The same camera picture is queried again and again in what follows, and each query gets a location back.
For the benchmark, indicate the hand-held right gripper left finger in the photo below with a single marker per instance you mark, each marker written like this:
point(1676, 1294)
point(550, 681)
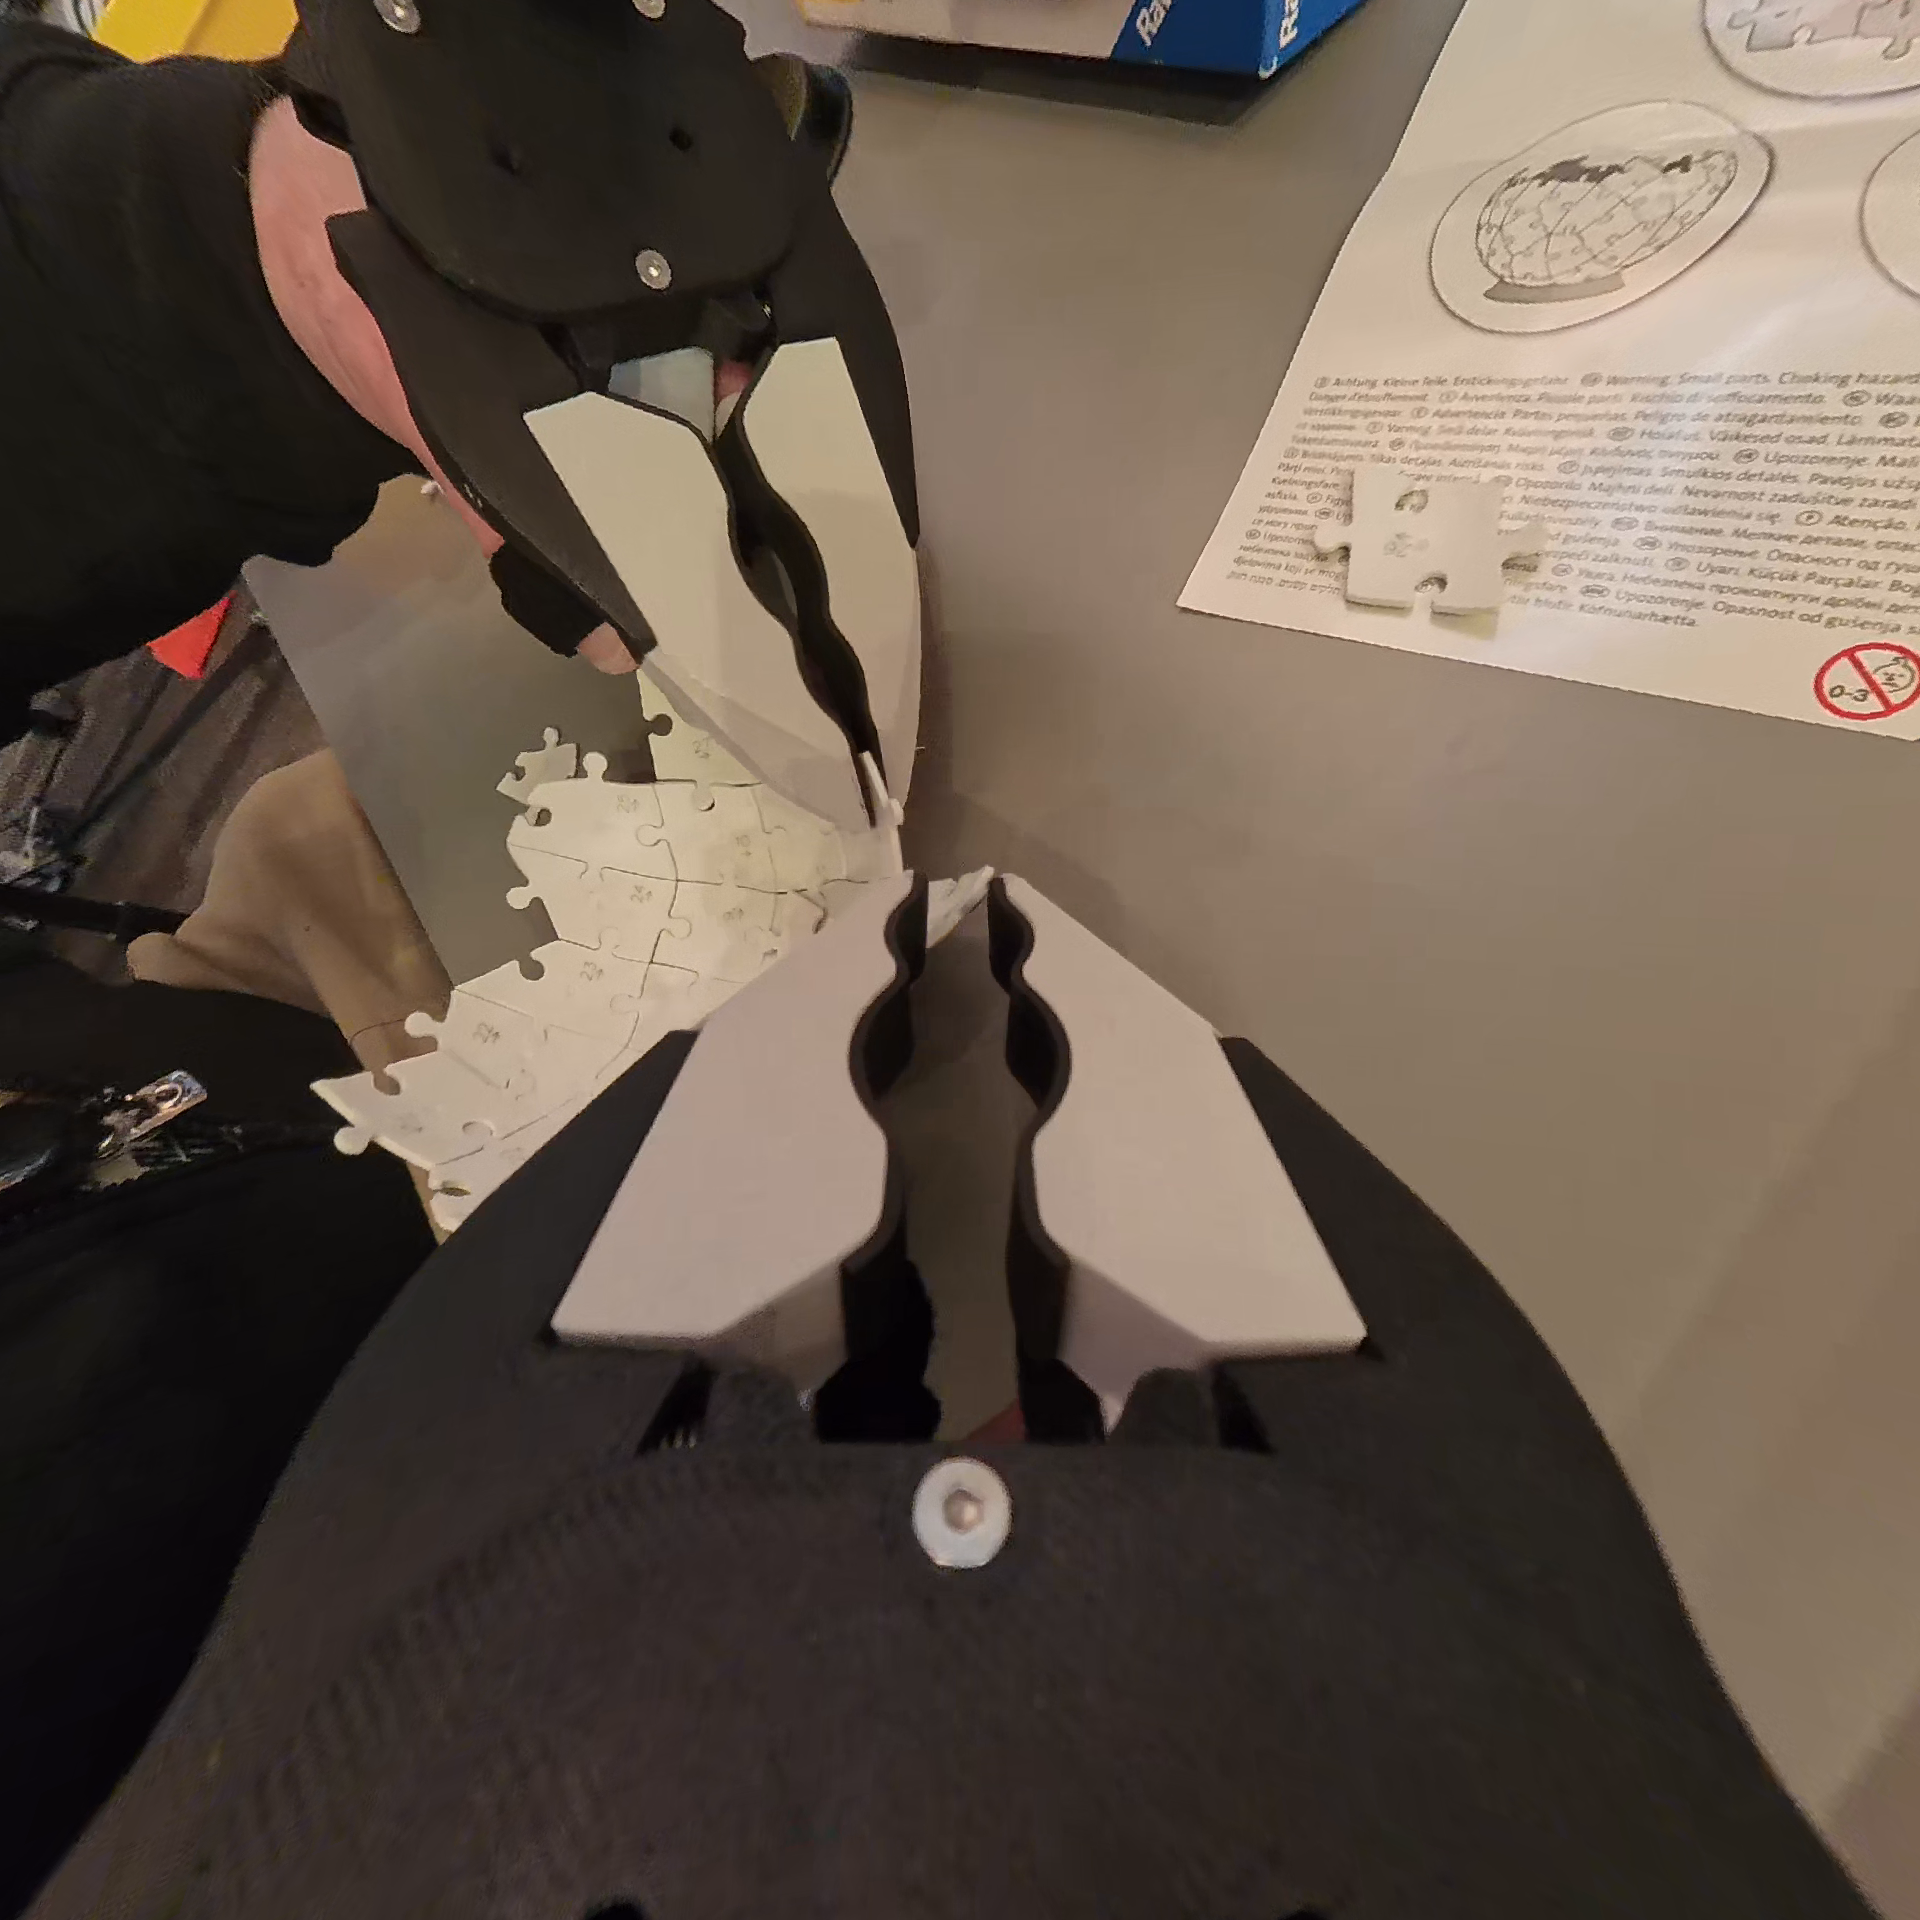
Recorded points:
point(705, 1201)

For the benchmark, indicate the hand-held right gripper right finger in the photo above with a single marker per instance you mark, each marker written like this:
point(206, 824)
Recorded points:
point(1201, 1201)

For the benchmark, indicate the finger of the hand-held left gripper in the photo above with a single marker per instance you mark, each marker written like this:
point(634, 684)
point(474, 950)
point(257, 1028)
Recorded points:
point(646, 511)
point(855, 525)

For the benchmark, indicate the partly built puzzle ball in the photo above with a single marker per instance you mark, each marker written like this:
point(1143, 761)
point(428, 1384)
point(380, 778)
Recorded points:
point(676, 885)

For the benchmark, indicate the person's left forearm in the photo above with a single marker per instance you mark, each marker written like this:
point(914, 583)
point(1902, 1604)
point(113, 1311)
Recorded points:
point(121, 375)

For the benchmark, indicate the blue puzzle box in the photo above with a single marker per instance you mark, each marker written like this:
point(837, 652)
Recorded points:
point(1201, 38)

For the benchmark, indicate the yellow plastic crate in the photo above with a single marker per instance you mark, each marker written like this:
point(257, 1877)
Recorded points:
point(195, 28)

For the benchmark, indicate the person's beige trousers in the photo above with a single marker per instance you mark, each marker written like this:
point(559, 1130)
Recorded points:
point(301, 902)

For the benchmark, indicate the white instruction leaflet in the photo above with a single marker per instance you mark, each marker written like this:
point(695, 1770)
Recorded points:
point(1652, 452)

